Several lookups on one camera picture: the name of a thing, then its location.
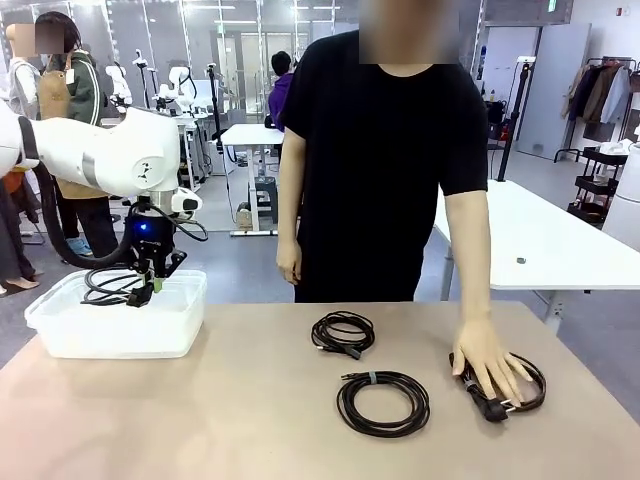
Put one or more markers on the person in purple top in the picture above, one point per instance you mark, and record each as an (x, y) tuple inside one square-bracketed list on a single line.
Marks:
[(280, 95)]

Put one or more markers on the white workbench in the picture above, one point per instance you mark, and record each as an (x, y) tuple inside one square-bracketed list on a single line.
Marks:
[(190, 150)]

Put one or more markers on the black bags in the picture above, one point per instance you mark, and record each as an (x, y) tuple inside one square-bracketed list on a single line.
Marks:
[(500, 120)]

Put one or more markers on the white standing desk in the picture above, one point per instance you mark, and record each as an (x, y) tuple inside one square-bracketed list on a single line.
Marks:
[(250, 132)]

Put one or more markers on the person's left hand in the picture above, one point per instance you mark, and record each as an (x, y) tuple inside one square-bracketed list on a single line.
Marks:
[(487, 360)]

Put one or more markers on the white shirted mannequin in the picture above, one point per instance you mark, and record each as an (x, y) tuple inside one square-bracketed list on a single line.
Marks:
[(22, 85)]

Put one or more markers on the clear plastic storage bin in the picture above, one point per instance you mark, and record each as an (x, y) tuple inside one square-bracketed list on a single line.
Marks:
[(125, 335)]

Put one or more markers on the black pole with white camera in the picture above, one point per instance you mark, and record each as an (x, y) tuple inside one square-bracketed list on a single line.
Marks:
[(515, 120)]

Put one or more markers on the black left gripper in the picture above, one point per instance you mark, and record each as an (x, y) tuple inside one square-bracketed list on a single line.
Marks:
[(150, 235)]

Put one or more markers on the person's right hand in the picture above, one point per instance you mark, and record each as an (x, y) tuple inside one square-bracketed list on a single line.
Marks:
[(290, 262)]

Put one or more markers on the woman in brown apron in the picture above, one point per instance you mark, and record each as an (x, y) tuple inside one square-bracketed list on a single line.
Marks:
[(75, 90)]

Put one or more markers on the black utility cart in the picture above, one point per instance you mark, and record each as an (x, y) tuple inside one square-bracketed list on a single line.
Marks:
[(595, 186)]

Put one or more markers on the grey equipment base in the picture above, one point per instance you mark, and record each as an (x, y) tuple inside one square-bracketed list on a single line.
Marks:
[(265, 200)]

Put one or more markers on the grey partition panel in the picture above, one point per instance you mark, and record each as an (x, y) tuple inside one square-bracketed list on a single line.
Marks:
[(555, 90)]

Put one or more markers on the person's black t-shirt torso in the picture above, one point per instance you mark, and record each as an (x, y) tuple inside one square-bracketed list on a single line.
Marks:
[(375, 175)]

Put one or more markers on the black camera tripod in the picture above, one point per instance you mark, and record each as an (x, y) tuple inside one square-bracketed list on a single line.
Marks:
[(216, 100)]

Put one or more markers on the white table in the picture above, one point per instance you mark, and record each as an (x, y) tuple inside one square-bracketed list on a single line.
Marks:
[(550, 240)]

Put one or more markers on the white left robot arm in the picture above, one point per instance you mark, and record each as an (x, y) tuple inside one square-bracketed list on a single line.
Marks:
[(125, 150)]

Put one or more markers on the clothes rack with coats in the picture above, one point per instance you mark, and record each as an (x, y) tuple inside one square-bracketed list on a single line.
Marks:
[(600, 95)]

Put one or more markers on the dark garment on stand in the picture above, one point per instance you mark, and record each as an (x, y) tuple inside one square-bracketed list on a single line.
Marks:
[(12, 225)]

